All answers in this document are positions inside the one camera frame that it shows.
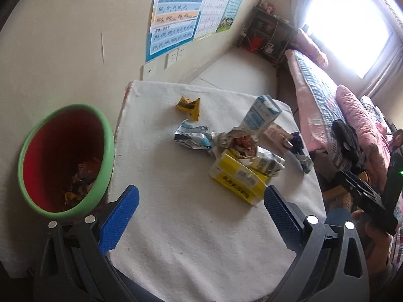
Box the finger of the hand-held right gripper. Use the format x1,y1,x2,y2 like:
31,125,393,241
334,170,383,214

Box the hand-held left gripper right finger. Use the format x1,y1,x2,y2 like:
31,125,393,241
264,185,370,302

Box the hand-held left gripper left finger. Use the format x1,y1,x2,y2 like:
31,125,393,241
33,184,141,302

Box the blue silver foil wrapper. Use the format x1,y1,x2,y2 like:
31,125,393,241
288,131,315,175

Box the orange plastic wrapper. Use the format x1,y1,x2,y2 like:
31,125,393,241
77,157,101,177

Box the yellow medicine box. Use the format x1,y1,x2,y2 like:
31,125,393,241
208,149,271,207

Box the brown foil wrapper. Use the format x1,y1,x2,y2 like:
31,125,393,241
211,126,259,161

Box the green rimmed red bin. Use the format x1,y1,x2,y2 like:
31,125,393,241
17,104,115,225

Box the blue white milk carton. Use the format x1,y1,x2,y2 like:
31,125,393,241
241,94,282,137

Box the small yellow triangular wrapper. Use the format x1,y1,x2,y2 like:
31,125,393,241
176,96,202,122

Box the person's right hand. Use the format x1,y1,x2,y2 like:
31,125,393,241
351,209,403,277

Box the brown cardboard box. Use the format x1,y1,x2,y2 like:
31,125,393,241
324,185,351,209

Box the black clothes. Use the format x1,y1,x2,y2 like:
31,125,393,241
332,120,362,164

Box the pink blanket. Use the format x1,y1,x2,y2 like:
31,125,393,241
335,85,403,221

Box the pink bed sheet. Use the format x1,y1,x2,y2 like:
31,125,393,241
285,50,334,152

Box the bed with pink bedding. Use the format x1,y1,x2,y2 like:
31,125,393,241
294,50,362,170

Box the white curtain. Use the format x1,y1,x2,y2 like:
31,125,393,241
362,22,403,101

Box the purple pink pillow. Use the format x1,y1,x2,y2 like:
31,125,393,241
294,28,329,68

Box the bright window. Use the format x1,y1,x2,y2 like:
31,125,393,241
302,0,394,79

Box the red box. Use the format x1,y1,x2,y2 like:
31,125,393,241
246,36,262,52

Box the dark metal shelf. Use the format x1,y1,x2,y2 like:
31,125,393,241
238,6,298,68

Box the white wall switch plate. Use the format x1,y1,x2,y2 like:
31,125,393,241
140,63,157,81

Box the blue letter wall poster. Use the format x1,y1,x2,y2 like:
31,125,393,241
145,0,210,63

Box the green chart wall poster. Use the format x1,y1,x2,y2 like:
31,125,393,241
216,0,250,33

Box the white chart wall poster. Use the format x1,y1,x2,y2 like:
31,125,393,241
193,0,241,40

